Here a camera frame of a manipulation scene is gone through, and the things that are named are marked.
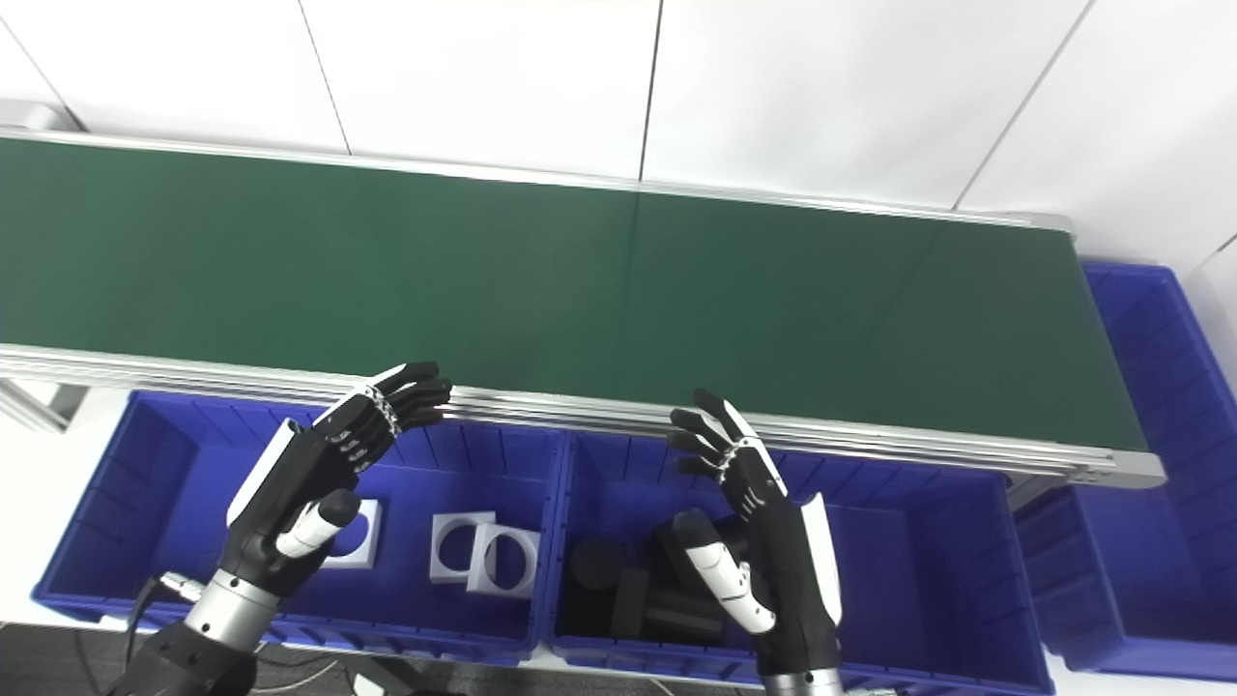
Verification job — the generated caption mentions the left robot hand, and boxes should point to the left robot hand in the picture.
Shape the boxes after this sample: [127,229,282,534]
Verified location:
[220,362,453,600]

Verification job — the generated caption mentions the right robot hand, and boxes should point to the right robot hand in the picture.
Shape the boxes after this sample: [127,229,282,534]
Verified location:
[667,389,844,678]

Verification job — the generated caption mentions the white square ring part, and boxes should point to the white square ring part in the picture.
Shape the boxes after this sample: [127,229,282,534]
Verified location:
[319,498,384,569]
[429,511,497,585]
[467,524,542,600]

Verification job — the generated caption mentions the black bar part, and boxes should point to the black bar part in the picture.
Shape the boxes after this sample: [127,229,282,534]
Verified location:
[647,590,726,644]

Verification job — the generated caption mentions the blue bin with black parts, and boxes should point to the blue bin with black parts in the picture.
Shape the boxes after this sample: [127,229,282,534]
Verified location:
[546,432,1056,696]

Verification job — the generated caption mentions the black block part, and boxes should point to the black block part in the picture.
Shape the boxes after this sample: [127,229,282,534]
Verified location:
[611,567,653,639]

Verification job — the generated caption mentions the blue bin with white parts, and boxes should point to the blue bin with white parts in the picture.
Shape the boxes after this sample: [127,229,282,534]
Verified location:
[31,390,566,668]

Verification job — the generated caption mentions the black cylinder part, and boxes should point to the black cylinder part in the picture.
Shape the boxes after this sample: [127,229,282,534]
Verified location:
[570,538,629,593]

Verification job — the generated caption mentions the aluminium conveyor leg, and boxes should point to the aluminium conveyor leg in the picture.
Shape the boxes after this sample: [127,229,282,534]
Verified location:
[0,379,88,433]

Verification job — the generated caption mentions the green conveyor belt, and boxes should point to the green conveyor belt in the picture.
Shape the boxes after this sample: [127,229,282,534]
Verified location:
[0,126,1168,489]

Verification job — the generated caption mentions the empty blue bin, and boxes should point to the empty blue bin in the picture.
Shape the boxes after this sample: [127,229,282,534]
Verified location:
[1015,261,1237,682]

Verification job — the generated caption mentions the grey conveyor motor housing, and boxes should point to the grey conveyor motor housing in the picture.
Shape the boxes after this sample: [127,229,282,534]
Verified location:
[0,100,73,131]

